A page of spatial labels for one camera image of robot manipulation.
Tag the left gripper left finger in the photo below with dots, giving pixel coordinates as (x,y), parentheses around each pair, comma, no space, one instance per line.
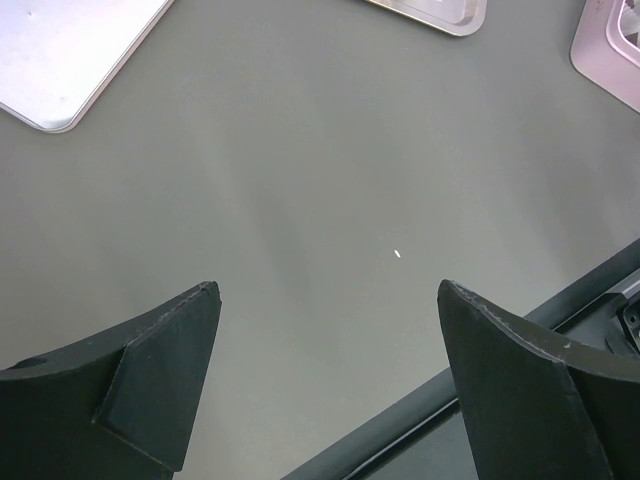
(119,404)

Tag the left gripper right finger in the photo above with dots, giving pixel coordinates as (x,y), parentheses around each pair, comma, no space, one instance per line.
(535,403)

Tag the small plain metal tray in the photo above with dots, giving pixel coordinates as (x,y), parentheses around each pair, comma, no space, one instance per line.
(58,56)

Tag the pink chocolate tin box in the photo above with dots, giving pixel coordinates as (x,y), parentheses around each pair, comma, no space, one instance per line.
(605,48)

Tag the large stepped metal tray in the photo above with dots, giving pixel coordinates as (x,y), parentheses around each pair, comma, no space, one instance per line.
(458,18)

